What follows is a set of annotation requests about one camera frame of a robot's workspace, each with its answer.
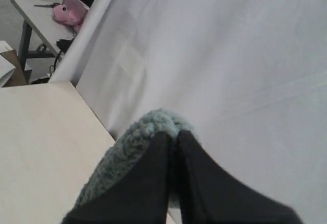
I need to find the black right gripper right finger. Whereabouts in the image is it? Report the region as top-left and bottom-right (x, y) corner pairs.
(176, 130), (302, 223)

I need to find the green fleece scarf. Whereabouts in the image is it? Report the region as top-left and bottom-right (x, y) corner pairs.
(74, 109), (198, 208)

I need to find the black cable bundle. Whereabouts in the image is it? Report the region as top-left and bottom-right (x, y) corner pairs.
(38, 38), (75, 81)

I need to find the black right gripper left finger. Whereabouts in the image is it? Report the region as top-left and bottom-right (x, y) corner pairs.
(62, 132), (170, 224)

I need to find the white backdrop curtain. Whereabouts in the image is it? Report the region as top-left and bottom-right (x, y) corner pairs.
(51, 0), (326, 223)

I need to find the grey side table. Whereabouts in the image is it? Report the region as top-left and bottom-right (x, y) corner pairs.
(11, 0), (83, 70)

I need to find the cardboard box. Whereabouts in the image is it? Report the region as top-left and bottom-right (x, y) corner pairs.
(1, 40), (32, 87)

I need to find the pink plush toy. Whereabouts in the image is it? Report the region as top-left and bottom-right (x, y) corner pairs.
(52, 0), (89, 26)

